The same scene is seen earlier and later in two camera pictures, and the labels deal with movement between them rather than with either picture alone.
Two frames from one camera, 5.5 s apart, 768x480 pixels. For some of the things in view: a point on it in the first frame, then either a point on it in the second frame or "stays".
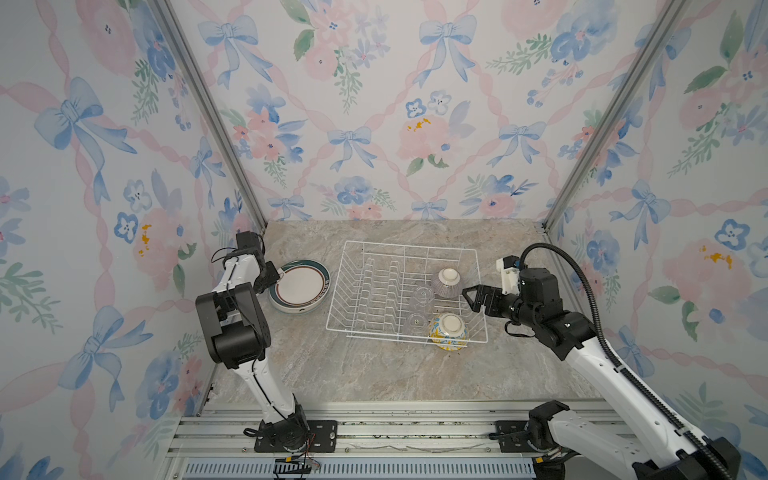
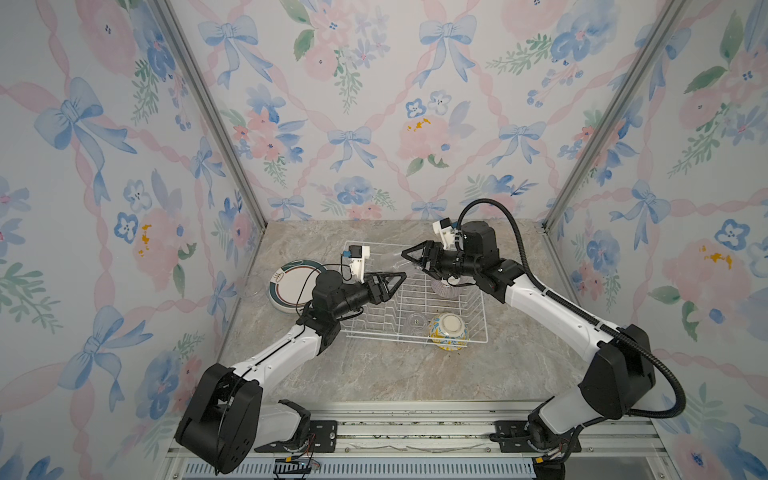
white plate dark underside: (302, 287) stays
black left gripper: (273, 275) to (378, 294)
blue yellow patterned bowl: (449, 325) stays
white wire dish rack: (396, 290) stays
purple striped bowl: (448, 285) stays
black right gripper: (494, 293) to (432, 252)
